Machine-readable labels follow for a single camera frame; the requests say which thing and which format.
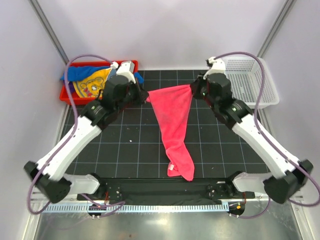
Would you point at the right aluminium corner post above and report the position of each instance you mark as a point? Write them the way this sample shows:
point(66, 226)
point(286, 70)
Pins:
point(280, 19)

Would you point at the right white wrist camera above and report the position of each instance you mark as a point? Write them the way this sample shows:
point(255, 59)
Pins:
point(215, 66)

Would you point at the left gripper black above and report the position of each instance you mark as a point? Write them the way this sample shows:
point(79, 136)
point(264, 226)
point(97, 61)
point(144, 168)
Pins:
point(142, 95)

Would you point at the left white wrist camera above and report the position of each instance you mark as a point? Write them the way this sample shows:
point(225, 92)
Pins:
point(125, 69)

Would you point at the white perforated plastic basket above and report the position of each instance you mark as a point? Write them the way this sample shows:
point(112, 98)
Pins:
point(245, 76)

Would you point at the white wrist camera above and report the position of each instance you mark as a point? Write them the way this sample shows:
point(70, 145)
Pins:
point(125, 69)
point(215, 66)

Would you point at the aluminium corner post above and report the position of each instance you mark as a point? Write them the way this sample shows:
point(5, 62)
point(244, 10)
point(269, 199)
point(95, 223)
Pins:
point(280, 19)
point(49, 29)

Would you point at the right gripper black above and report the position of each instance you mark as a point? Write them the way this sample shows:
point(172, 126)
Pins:
point(196, 85)

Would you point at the aluminium front rail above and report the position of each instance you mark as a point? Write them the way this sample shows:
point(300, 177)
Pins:
point(135, 200)

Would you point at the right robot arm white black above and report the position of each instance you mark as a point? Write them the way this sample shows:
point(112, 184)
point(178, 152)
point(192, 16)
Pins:
point(287, 173)

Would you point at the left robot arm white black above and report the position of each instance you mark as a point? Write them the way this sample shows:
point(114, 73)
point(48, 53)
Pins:
point(49, 173)

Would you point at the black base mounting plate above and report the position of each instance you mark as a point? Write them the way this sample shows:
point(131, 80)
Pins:
point(122, 189)

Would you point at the pink microfiber towel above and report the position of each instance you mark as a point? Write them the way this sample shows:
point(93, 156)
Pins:
point(171, 106)

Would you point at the white slotted cable duct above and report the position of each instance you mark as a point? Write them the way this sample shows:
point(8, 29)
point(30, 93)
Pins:
point(86, 207)

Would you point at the left aluminium corner post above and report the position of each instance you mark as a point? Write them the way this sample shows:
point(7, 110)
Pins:
point(49, 29)

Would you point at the blue towel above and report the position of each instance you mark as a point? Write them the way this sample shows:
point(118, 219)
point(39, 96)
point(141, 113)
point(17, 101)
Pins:
point(87, 74)

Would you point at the purple towel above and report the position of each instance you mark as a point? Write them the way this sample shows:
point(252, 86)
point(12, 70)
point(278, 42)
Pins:
point(71, 87)

